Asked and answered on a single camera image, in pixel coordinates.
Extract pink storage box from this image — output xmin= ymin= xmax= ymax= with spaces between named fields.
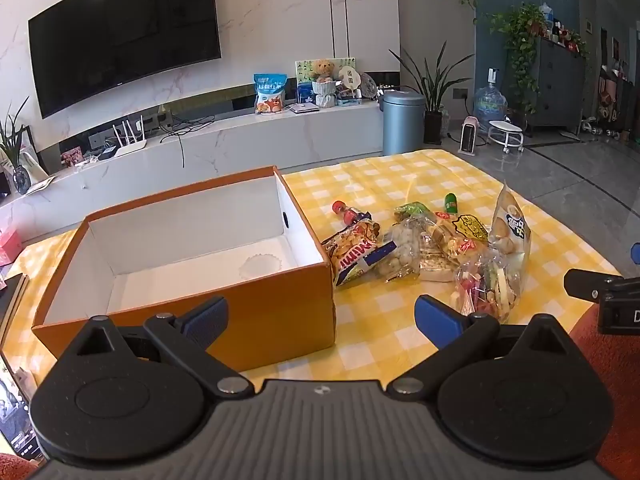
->
xmin=0 ymin=227 xmax=23 ymax=266

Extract black cables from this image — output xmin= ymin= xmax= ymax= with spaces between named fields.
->
xmin=160 ymin=115 xmax=216 ymax=168

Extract yellow snack bag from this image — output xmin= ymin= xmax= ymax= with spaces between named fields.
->
xmin=432 ymin=212 xmax=488 ymax=261

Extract brown teddy bear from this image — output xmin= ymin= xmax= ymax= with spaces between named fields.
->
xmin=309 ymin=59 xmax=337 ymax=83

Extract white paper card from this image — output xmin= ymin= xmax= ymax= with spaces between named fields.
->
xmin=25 ymin=176 xmax=56 ymax=196

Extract clear bag of round nuts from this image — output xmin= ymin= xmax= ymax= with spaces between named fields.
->
xmin=372 ymin=217 xmax=423 ymax=283

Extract white round fan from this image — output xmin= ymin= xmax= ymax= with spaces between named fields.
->
xmin=340 ymin=67 xmax=362 ymax=98

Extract clear bag of colourful candy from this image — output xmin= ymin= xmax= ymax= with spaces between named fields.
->
xmin=452 ymin=252 xmax=526 ymax=323

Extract white marble TV console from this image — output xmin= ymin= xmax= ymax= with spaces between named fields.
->
xmin=0 ymin=100 xmax=388 ymax=256

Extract tall potted plant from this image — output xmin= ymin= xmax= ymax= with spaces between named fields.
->
xmin=389 ymin=40 xmax=476 ymax=146

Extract black curved television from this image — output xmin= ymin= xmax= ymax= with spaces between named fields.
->
xmin=27 ymin=0 xmax=222 ymax=120

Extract white paper baking cup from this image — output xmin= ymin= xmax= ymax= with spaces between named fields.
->
xmin=239 ymin=251 xmax=282 ymax=281

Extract green snack packet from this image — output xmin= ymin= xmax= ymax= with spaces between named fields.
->
xmin=394 ymin=201 xmax=436 ymax=226

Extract orange cloth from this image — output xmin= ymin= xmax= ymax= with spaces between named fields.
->
xmin=570 ymin=305 xmax=640 ymax=480
xmin=0 ymin=454 xmax=38 ymax=480

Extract white round stool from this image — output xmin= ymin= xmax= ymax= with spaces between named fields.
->
xmin=487 ymin=120 xmax=525 ymax=155

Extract dark grey cabinet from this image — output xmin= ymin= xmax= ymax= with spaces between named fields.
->
xmin=507 ymin=35 xmax=587 ymax=133

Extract plant in glass vase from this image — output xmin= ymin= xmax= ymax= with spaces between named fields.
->
xmin=0 ymin=97 xmax=33 ymax=196

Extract red-capped small bottle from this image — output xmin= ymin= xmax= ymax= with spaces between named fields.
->
xmin=332 ymin=200 xmax=373 ymax=226

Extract blue water jug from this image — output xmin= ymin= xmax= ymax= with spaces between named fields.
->
xmin=472 ymin=67 xmax=509 ymax=133

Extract white router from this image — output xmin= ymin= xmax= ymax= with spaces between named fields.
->
xmin=102 ymin=115 xmax=148 ymax=160

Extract blue-grey trash can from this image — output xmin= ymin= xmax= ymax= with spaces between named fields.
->
xmin=381 ymin=89 xmax=427 ymax=157

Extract white and blue snack bag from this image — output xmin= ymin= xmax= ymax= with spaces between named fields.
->
xmin=487 ymin=180 xmax=532 ymax=261

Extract orange cardboard box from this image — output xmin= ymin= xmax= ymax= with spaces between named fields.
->
xmin=31 ymin=165 xmax=337 ymax=373

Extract striped snack bag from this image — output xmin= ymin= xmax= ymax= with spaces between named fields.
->
xmin=321 ymin=219 xmax=396 ymax=290

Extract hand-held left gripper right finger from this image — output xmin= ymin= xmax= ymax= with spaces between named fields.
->
xmin=385 ymin=295 xmax=581 ymax=403

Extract ivy plant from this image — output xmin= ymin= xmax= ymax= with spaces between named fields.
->
xmin=487 ymin=2 xmax=551 ymax=116

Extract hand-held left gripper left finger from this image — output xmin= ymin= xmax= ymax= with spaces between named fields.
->
xmin=60 ymin=295 xmax=256 ymax=403

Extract yellow checked cloth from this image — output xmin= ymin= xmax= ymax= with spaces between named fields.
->
xmin=0 ymin=149 xmax=623 ymax=391

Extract green picture board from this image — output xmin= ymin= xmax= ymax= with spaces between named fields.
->
xmin=295 ymin=56 xmax=357 ymax=103

